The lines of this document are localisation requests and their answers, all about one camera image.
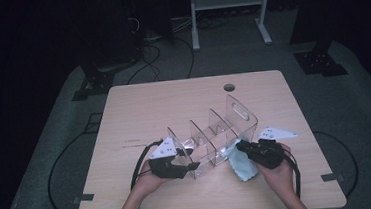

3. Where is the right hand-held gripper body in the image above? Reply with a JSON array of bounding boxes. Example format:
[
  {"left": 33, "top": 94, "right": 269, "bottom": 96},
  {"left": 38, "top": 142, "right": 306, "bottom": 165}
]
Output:
[{"left": 242, "top": 124, "right": 301, "bottom": 173}]

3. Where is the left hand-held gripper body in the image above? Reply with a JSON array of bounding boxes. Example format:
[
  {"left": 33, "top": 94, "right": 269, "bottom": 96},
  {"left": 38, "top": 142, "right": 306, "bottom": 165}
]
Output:
[{"left": 146, "top": 134, "right": 191, "bottom": 183}]

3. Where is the light blue cleaning cloth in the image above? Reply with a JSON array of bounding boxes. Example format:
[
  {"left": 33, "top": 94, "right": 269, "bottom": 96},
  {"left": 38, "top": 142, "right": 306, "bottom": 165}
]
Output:
[{"left": 225, "top": 138, "right": 261, "bottom": 184}]

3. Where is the clear acrylic organizer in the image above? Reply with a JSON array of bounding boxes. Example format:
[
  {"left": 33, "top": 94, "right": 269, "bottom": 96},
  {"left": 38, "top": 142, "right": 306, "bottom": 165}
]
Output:
[{"left": 163, "top": 92, "right": 263, "bottom": 182}]

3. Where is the person's left hand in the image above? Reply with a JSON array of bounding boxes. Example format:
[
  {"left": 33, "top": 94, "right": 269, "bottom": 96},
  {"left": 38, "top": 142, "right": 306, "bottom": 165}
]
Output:
[{"left": 131, "top": 158, "right": 173, "bottom": 199}]

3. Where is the person's right hand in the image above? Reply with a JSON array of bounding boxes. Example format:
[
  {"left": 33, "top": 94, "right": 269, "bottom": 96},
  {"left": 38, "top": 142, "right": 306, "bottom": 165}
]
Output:
[{"left": 255, "top": 141, "right": 297, "bottom": 203}]

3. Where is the black tape strip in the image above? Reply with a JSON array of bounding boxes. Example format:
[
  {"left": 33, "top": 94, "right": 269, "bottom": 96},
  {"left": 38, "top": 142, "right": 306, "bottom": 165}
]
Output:
[
  {"left": 72, "top": 192, "right": 96, "bottom": 205},
  {"left": 320, "top": 171, "right": 346, "bottom": 184}
]

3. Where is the black tape square outline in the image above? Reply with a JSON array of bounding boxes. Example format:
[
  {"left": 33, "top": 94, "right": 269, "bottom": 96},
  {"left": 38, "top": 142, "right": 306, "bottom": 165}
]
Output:
[{"left": 83, "top": 112, "right": 105, "bottom": 134}]

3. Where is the black stand with base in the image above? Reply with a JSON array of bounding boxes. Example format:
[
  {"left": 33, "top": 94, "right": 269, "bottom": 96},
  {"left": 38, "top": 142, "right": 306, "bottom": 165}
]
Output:
[
  {"left": 287, "top": 0, "right": 350, "bottom": 80},
  {"left": 63, "top": 0, "right": 147, "bottom": 102}
]

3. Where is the left hand-held gripper cable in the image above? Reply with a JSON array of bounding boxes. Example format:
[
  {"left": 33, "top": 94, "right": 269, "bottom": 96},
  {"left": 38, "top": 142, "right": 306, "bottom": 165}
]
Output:
[{"left": 126, "top": 139, "right": 168, "bottom": 191}]

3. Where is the hand-held gripper cable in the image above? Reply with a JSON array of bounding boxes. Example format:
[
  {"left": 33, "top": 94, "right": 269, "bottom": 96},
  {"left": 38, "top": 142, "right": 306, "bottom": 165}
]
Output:
[
  {"left": 126, "top": 139, "right": 168, "bottom": 191},
  {"left": 282, "top": 152, "right": 303, "bottom": 201}
]

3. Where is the right hand-held gripper cable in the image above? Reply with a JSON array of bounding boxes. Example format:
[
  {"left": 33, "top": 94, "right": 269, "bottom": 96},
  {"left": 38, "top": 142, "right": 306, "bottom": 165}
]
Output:
[{"left": 282, "top": 152, "right": 303, "bottom": 201}]

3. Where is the black looped floor cable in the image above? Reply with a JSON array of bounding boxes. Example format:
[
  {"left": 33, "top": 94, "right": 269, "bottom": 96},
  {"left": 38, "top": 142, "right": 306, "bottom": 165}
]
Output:
[
  {"left": 43, "top": 124, "right": 115, "bottom": 209},
  {"left": 312, "top": 127, "right": 361, "bottom": 200}
]

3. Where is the thin black floor cable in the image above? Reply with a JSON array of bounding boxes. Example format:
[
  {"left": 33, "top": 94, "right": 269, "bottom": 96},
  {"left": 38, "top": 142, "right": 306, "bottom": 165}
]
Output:
[
  {"left": 172, "top": 35, "right": 197, "bottom": 80},
  {"left": 125, "top": 42, "right": 165, "bottom": 84}
]

